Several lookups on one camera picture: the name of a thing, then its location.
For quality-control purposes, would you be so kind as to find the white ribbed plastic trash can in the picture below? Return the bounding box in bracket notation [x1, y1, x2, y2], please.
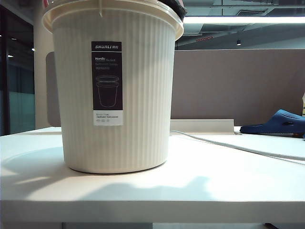
[42, 0, 184, 174]

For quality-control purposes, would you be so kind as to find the black plastic garbage bag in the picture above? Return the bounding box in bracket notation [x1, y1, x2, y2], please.
[166, 0, 186, 20]

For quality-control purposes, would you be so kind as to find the brown desk partition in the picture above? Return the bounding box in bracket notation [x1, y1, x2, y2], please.
[173, 49, 305, 120]

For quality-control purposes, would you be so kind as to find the grey rounded partition panel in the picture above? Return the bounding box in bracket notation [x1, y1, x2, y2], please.
[45, 51, 63, 127]

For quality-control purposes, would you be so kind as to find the blue slipper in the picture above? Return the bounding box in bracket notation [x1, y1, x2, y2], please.
[239, 109, 305, 139]

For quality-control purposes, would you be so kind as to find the long ceiling light strip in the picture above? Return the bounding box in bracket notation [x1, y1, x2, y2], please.
[183, 15, 305, 24]

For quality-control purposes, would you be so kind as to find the ceiling air vent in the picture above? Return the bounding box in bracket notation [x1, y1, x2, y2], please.
[235, 9, 260, 17]

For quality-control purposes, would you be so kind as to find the white cable raceway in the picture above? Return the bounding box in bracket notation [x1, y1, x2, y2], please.
[170, 119, 235, 135]

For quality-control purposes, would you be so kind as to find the white cable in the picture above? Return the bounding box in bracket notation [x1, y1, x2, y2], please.
[169, 130, 305, 167]

